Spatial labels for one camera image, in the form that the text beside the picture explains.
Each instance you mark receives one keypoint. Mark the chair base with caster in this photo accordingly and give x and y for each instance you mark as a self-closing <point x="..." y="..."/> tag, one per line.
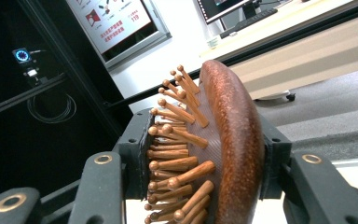
<point x="276" y="95"/>

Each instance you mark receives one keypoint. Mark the light wooden desk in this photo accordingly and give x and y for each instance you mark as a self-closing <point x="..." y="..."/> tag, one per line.
<point x="307" y="56"/>

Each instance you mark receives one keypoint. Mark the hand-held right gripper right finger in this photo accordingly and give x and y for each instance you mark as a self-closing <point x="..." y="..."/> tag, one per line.
<point x="276" y="149"/>

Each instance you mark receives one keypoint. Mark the brown wooden hairbrush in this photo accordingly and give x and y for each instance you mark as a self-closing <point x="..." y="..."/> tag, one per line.
<point x="233" y="149"/>

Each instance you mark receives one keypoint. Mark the white cabinet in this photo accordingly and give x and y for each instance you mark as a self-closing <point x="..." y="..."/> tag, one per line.
<point x="174" y="59"/>

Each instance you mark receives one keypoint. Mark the black metal stand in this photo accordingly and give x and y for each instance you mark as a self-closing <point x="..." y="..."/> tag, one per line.
<point x="74" y="65"/>

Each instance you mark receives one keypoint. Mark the computer monitor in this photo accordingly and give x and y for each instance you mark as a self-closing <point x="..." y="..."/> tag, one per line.
<point x="220" y="7"/>

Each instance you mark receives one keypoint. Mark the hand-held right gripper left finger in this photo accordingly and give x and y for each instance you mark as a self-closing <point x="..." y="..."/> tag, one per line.
<point x="135" y="146"/>

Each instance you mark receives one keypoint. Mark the black keyboard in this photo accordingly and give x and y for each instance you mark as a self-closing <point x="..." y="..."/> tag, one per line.
<point x="248" y="22"/>

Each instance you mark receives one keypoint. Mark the framed red white poster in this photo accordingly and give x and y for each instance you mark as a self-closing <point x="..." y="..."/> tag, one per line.
<point x="118" y="25"/>

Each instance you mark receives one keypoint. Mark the white table sheet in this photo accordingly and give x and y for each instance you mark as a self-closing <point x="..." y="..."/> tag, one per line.
<point x="357" y="174"/>

